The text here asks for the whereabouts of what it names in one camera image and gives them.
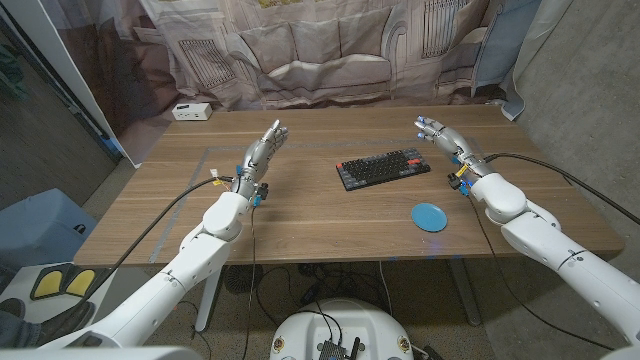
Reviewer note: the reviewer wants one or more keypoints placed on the white table leg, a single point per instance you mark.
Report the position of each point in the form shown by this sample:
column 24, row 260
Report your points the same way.
column 207, row 300

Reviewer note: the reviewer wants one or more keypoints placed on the white power strip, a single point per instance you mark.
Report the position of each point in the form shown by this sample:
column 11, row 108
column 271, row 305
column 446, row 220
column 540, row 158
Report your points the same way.
column 192, row 111

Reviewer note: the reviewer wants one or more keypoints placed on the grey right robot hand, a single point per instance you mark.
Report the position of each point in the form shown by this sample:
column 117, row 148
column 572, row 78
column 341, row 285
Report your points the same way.
column 452, row 147

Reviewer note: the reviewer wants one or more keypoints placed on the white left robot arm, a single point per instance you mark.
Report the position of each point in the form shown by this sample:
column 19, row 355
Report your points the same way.
column 195, row 257

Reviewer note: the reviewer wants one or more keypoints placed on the white pedal mat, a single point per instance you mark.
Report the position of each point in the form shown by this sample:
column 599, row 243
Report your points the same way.
column 20, row 305

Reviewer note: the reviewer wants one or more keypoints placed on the black round fan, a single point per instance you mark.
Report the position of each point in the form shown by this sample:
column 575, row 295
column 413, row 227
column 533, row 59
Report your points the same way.
column 243, row 278

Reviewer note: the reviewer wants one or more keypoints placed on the printed sofa room backdrop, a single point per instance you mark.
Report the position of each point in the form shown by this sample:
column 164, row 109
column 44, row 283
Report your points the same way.
column 320, row 55

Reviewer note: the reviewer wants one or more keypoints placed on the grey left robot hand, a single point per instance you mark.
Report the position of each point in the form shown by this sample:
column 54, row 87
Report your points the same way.
column 259, row 160

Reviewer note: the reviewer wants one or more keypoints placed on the blue round dish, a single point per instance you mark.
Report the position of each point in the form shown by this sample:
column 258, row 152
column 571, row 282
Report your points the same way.
column 429, row 217

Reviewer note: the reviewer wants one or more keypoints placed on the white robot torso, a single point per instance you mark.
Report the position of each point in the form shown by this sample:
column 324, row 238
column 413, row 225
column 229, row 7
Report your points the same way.
column 345, row 325

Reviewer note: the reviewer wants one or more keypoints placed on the black keyboard with red keys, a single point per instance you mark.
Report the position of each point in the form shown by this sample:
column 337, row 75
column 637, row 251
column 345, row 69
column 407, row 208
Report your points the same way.
column 382, row 169

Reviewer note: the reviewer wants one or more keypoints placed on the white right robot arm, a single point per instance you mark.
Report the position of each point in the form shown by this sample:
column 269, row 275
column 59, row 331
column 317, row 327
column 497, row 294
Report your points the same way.
column 540, row 235

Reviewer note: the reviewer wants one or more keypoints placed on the grey table leg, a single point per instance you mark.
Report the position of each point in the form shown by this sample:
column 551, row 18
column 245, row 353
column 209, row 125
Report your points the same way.
column 465, row 295

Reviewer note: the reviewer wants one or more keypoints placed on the light blue plastic bin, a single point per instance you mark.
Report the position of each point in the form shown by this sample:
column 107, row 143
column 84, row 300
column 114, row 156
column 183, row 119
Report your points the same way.
column 40, row 230

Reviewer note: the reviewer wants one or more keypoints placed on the white upright panel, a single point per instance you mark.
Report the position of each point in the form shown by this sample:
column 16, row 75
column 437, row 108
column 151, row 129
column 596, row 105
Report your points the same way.
column 50, row 45

